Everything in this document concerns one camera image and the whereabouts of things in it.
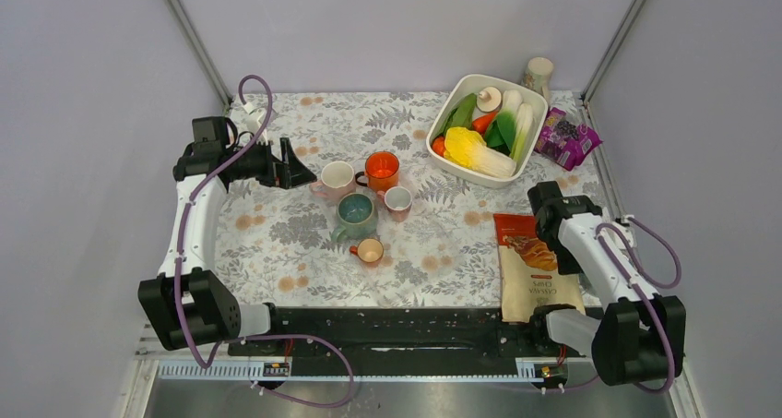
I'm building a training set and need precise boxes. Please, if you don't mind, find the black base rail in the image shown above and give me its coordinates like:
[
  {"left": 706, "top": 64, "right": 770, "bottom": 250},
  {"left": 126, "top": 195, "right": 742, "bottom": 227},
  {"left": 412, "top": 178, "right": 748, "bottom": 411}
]
[{"left": 227, "top": 305, "right": 606, "bottom": 360}]

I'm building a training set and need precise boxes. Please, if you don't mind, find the orange mug black handle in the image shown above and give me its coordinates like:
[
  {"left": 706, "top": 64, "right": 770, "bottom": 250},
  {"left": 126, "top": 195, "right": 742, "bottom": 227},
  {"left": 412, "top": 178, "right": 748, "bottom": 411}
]
[{"left": 354, "top": 151, "right": 400, "bottom": 192}]

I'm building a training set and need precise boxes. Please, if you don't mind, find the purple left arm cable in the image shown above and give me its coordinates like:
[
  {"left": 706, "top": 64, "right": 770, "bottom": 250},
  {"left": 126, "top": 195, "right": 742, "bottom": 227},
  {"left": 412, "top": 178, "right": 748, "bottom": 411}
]
[{"left": 172, "top": 74, "right": 357, "bottom": 411}]

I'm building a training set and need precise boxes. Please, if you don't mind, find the white green bok choy toy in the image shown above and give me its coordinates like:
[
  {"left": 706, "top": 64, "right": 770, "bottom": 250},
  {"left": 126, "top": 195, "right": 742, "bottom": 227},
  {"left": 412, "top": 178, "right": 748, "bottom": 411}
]
[{"left": 483, "top": 90, "right": 534, "bottom": 161}]

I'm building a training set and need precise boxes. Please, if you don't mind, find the teal green ceramic mug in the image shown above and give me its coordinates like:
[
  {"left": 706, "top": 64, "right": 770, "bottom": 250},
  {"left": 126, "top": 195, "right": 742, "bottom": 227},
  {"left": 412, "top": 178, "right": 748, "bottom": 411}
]
[{"left": 331, "top": 193, "right": 378, "bottom": 242}]

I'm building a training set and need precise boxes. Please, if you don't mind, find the purple snack packet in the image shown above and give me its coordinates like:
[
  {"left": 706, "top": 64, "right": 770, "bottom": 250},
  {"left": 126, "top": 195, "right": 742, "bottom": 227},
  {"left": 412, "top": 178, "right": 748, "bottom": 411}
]
[{"left": 534, "top": 107, "right": 602, "bottom": 172}]

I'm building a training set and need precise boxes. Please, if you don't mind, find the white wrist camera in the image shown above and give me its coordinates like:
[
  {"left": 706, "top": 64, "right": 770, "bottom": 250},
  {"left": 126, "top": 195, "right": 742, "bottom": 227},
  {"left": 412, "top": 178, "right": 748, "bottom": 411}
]
[
  {"left": 242, "top": 102, "right": 267, "bottom": 135},
  {"left": 614, "top": 215, "right": 636, "bottom": 250}
]

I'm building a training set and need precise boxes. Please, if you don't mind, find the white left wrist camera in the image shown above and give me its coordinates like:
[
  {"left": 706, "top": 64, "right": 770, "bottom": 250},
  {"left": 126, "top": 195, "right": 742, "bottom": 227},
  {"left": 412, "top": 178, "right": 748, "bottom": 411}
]
[{"left": 242, "top": 102, "right": 267, "bottom": 135}]

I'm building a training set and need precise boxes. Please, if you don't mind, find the cassava chips bag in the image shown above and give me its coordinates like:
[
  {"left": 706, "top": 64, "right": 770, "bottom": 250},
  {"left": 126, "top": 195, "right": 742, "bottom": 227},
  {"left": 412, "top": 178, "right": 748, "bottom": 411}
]
[{"left": 493, "top": 213, "right": 585, "bottom": 323}]

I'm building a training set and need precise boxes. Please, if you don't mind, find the small orange cup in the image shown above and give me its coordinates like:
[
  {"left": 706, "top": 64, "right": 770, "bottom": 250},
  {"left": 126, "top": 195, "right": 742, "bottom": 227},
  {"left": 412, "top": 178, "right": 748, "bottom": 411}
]
[{"left": 350, "top": 238, "right": 385, "bottom": 268}]

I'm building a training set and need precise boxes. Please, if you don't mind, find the beige patterned cup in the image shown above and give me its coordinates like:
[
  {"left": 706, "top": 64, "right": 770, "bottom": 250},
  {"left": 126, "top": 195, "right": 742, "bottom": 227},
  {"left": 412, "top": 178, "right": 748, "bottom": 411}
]
[{"left": 522, "top": 57, "right": 554, "bottom": 102}]

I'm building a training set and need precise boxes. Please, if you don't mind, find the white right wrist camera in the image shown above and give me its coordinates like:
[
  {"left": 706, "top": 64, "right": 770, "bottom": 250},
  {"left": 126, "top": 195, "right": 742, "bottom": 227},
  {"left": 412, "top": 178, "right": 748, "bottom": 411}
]
[{"left": 614, "top": 215, "right": 636, "bottom": 250}]

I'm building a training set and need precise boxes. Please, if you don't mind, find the pink white mug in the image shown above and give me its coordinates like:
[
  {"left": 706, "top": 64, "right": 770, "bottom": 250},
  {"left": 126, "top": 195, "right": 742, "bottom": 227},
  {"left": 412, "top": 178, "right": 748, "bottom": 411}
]
[{"left": 309, "top": 161, "right": 357, "bottom": 203}]

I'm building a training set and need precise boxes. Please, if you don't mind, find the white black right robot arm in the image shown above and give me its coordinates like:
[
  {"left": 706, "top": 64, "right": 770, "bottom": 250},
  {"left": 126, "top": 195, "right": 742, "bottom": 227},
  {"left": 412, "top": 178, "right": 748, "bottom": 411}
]
[{"left": 527, "top": 181, "right": 686, "bottom": 394}]

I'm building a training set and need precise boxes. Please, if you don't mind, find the beige mushroom toy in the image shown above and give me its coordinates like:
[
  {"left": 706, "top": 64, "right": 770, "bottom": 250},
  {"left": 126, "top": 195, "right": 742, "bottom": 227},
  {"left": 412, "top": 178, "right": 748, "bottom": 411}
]
[{"left": 476, "top": 87, "right": 503, "bottom": 113}]

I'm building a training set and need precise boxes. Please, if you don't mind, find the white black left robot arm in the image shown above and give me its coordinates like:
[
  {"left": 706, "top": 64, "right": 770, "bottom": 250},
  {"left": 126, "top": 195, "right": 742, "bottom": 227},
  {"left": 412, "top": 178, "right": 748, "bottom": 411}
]
[{"left": 137, "top": 116, "right": 316, "bottom": 351}]

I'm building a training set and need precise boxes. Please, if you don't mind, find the white rectangular bin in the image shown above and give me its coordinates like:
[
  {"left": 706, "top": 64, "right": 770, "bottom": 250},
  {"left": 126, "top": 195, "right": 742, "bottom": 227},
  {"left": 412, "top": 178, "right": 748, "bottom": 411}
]
[{"left": 427, "top": 74, "right": 549, "bottom": 188}]

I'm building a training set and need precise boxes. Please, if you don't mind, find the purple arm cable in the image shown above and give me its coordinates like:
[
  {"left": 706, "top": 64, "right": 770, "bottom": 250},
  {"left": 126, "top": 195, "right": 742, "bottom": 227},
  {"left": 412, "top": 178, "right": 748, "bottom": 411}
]
[
  {"left": 595, "top": 217, "right": 683, "bottom": 396},
  {"left": 172, "top": 74, "right": 357, "bottom": 411}
]

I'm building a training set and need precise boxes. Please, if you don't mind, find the floral patterned tablecloth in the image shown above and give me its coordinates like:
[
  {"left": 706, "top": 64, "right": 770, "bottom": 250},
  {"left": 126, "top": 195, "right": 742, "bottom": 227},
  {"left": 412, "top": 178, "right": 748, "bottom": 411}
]
[{"left": 209, "top": 90, "right": 618, "bottom": 309}]

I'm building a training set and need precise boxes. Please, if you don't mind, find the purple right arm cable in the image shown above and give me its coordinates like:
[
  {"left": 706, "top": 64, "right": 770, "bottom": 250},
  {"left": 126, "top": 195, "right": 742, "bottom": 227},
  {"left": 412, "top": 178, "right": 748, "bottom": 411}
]
[{"left": 595, "top": 217, "right": 683, "bottom": 396}]

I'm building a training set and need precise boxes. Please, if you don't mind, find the small pink cup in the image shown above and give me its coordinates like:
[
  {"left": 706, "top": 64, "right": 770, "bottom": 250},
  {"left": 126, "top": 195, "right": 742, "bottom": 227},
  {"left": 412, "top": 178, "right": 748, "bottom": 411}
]
[{"left": 377, "top": 185, "right": 413, "bottom": 222}]

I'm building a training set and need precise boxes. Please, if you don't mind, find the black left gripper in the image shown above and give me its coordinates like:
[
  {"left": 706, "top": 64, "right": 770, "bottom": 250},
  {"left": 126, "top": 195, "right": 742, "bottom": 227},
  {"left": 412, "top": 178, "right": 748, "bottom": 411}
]
[{"left": 225, "top": 134, "right": 316, "bottom": 188}]

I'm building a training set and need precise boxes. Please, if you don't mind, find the yellow napa cabbage toy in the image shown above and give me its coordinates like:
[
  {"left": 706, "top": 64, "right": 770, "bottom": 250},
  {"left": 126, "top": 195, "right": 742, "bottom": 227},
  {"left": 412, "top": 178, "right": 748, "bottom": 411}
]
[{"left": 444, "top": 127, "right": 516, "bottom": 178}]

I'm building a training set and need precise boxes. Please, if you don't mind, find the orange carrot toy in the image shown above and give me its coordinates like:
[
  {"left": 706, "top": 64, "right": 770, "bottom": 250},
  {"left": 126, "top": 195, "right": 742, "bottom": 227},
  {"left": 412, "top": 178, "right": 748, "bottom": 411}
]
[{"left": 471, "top": 111, "right": 498, "bottom": 136}]

